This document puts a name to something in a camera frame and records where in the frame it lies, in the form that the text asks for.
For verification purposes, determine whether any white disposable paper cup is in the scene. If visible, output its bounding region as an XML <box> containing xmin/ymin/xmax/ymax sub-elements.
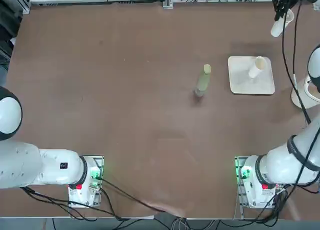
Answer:
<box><xmin>248</xmin><ymin>56</ymin><xmax>268</xmax><ymax>79</ymax></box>
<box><xmin>270</xmin><ymin>9</ymin><xmax>295</xmax><ymax>38</ymax></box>

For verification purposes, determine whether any white rectangular mat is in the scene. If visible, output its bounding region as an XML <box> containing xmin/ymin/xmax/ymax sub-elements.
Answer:
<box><xmin>227</xmin><ymin>56</ymin><xmax>276</xmax><ymax>95</ymax></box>

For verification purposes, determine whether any green plastic bottle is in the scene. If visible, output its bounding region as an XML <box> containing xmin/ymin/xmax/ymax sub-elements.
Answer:
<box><xmin>194</xmin><ymin>64</ymin><xmax>213</xmax><ymax>98</ymax></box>

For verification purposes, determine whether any black equipment rack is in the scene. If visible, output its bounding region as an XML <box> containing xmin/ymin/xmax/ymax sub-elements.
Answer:
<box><xmin>0</xmin><ymin>0</ymin><xmax>32</xmax><ymax>77</ymax></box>

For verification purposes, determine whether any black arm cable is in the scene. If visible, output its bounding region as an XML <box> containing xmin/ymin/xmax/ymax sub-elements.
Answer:
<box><xmin>292</xmin><ymin>1</ymin><xmax>302</xmax><ymax>90</ymax></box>
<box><xmin>281</xmin><ymin>13</ymin><xmax>313</xmax><ymax>123</ymax></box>

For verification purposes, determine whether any black base cable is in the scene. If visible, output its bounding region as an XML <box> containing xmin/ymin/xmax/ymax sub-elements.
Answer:
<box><xmin>98</xmin><ymin>177</ymin><xmax>186</xmax><ymax>215</ymax></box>

